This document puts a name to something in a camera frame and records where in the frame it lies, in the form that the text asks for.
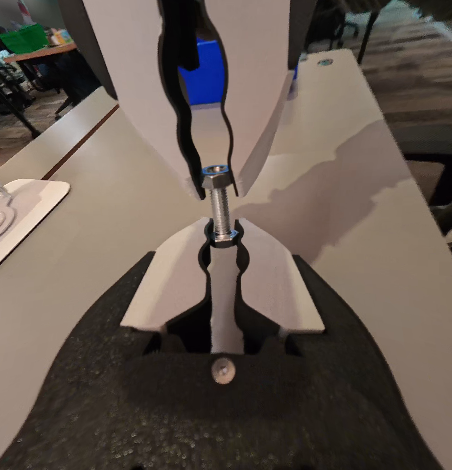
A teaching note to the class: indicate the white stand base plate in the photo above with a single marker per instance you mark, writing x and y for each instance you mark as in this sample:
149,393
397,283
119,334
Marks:
38,205

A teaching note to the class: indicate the wooden-top office desk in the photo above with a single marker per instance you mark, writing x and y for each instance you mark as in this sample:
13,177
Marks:
42,52

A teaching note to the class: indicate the silver hex bolt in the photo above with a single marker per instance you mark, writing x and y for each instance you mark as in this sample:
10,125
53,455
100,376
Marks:
220,209

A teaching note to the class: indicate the blue plastic bin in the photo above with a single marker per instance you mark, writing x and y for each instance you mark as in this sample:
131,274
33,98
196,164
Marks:
204,84

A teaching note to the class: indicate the round metal table grommet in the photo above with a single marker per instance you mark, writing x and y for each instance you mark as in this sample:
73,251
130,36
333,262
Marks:
325,62

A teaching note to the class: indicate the green plastic crate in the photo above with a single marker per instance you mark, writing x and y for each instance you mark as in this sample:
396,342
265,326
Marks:
23,38

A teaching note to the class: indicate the colourful toy box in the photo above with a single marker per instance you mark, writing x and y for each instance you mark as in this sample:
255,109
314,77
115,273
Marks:
60,36

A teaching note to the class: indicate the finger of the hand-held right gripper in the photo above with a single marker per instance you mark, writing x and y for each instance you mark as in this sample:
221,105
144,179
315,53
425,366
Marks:
255,73
137,73

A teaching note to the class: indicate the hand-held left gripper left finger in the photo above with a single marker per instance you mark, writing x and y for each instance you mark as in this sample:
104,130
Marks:
167,286

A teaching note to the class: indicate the silver hex nut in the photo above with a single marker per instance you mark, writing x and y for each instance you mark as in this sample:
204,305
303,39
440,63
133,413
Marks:
211,181

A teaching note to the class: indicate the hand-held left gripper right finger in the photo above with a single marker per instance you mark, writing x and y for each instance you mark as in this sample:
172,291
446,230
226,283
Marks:
281,290

